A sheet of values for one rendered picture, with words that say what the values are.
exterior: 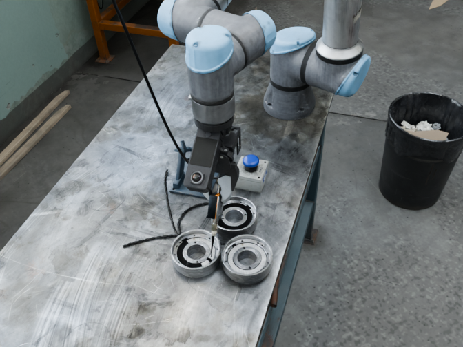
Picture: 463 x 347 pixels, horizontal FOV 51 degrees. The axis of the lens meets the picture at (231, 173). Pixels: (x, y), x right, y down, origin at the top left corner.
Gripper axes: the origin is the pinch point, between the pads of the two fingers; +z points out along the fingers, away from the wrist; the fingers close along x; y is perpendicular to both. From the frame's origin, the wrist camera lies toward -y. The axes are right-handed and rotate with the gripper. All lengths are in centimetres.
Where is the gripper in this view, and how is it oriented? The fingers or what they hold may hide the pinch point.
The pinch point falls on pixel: (216, 200)
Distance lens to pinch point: 99.4
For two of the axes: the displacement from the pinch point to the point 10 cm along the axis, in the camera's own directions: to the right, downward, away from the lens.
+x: -9.6, -1.6, 2.2
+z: 0.3, 7.3, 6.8
